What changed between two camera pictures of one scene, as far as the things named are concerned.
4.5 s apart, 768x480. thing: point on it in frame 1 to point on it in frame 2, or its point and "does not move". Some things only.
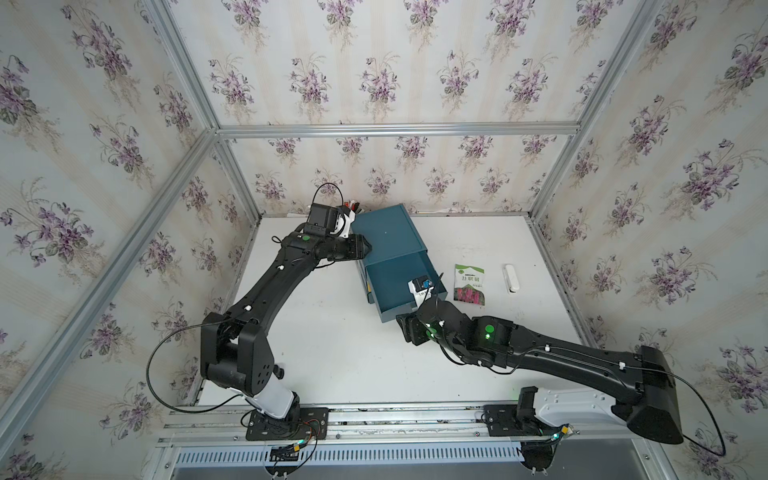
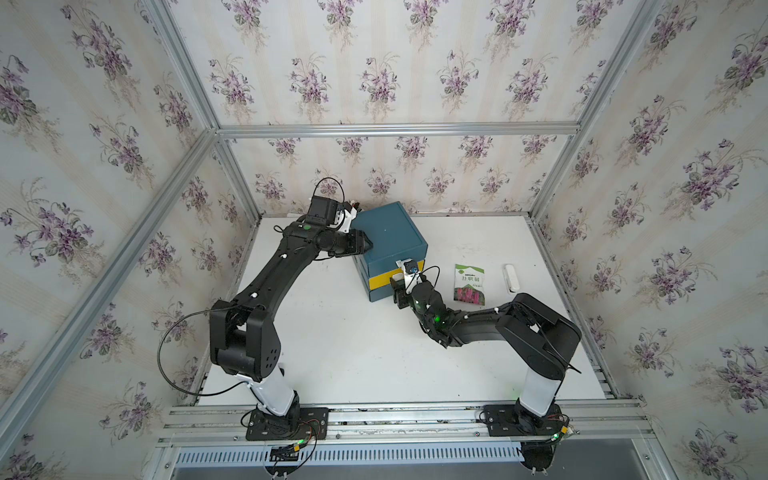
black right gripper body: x=411 y=327 to x=401 y=299
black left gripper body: x=350 y=250 does not move
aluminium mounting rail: x=427 y=426 does not move
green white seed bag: x=469 y=284 does not move
